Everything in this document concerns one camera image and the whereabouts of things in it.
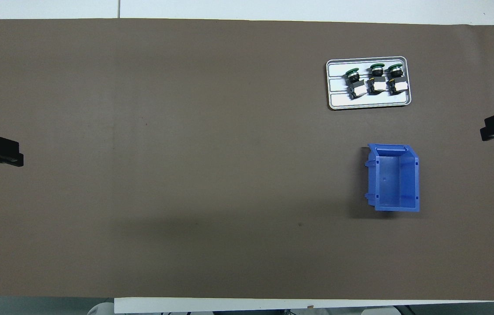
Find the green push button switch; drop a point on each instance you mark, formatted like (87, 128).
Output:
(397, 82)
(377, 83)
(356, 85)

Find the blue plastic bin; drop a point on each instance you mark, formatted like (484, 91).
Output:
(389, 183)

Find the silver metal tray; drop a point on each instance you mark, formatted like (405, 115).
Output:
(339, 98)

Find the brown table mat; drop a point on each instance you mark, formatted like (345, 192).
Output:
(186, 175)

